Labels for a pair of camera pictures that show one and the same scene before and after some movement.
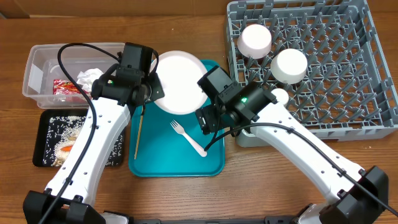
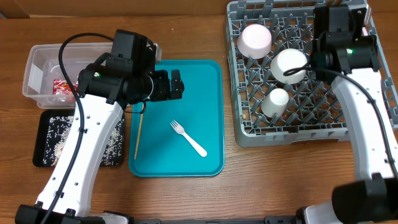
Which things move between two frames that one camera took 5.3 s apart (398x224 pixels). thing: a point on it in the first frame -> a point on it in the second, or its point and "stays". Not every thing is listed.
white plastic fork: [180, 130] stays
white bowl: [289, 66] stays
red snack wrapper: [62, 87] stays
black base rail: [267, 220] stays
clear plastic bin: [47, 86] stays
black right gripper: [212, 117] -> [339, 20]
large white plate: [179, 74] -> [369, 24]
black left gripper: [158, 89] -> [166, 93]
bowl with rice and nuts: [254, 41] stays
